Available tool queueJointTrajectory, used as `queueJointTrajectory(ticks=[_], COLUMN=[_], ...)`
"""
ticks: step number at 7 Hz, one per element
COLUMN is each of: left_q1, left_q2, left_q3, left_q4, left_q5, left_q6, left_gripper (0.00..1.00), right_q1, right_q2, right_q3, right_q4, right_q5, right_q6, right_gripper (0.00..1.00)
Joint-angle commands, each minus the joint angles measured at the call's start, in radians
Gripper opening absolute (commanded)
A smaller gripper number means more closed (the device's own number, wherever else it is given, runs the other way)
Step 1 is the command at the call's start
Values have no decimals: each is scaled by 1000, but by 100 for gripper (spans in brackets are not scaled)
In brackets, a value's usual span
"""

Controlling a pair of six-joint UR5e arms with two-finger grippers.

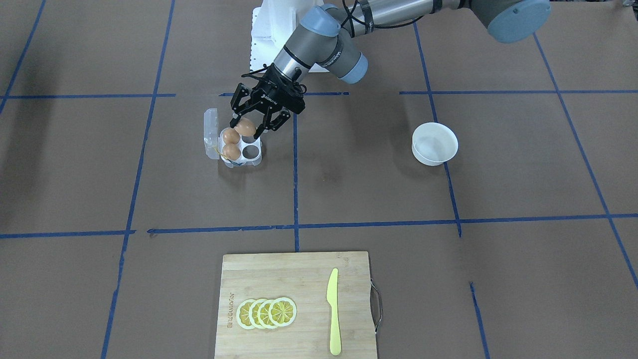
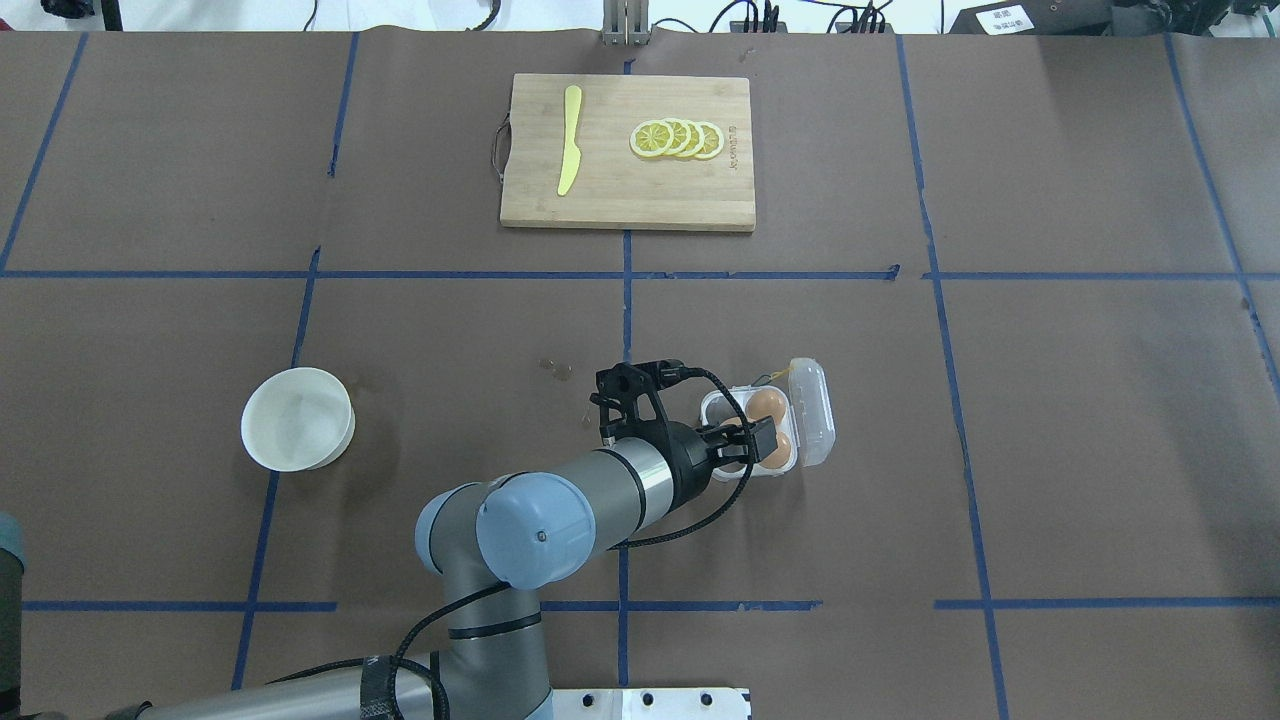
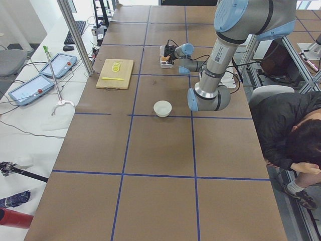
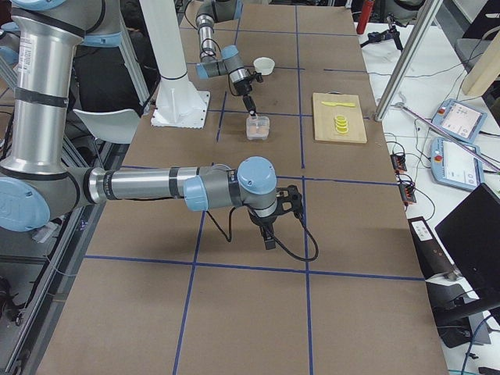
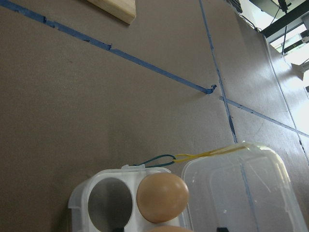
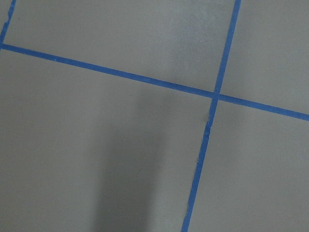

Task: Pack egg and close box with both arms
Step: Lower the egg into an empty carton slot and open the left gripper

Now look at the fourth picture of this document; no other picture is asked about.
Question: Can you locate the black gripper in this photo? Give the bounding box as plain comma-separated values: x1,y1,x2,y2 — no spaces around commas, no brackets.
249,184,303,249
231,71,263,116

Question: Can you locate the clear plastic egg carton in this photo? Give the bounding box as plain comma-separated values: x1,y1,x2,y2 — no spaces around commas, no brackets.
246,116,270,141

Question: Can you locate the white ceramic bowl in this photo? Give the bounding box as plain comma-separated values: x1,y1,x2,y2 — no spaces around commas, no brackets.
253,56,275,76

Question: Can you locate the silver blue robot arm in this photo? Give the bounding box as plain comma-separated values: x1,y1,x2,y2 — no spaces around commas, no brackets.
195,1,263,117
1,1,303,249

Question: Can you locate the black speaker box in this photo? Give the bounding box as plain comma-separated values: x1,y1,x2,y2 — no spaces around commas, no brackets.
408,216,459,281

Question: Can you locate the yellow plastic knife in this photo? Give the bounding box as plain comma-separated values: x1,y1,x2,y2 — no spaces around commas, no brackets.
321,101,356,108

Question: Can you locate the bamboo cutting board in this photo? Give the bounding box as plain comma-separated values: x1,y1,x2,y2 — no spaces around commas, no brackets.
312,93,367,144

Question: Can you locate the lemon slice two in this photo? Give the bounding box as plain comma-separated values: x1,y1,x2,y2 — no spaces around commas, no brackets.
334,120,348,127

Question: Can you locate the white chair seat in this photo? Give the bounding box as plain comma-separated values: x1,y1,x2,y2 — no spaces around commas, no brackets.
73,109,141,145

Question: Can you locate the lower orange circuit board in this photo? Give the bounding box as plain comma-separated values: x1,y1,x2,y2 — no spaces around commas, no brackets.
398,180,416,206

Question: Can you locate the orange circuit board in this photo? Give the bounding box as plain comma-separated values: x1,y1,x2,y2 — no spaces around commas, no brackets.
391,153,407,173
398,180,416,206

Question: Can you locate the upper orange circuit board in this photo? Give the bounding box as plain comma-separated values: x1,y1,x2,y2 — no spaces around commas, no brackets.
391,153,407,173

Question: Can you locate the reacher grabber stick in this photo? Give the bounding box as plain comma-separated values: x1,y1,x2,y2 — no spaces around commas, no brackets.
393,102,499,174

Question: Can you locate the black tripod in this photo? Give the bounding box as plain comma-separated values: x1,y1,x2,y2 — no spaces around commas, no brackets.
360,15,407,52

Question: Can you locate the near teach pendant tablet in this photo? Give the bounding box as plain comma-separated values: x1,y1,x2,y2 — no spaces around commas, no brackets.
430,137,485,191

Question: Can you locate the teach pendant tablet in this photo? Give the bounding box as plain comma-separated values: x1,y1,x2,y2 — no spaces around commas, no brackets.
431,99,488,144
430,137,485,191

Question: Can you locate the black laptop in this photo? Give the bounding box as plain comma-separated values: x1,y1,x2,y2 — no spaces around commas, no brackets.
435,183,499,291

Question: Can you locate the far teach pendant tablet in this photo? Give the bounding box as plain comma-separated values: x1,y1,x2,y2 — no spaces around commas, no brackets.
431,99,488,144

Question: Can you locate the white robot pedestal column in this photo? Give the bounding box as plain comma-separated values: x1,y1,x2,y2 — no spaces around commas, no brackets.
140,0,210,129

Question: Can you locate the aluminium frame post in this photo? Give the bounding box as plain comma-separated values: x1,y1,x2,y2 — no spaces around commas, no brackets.
374,0,443,122

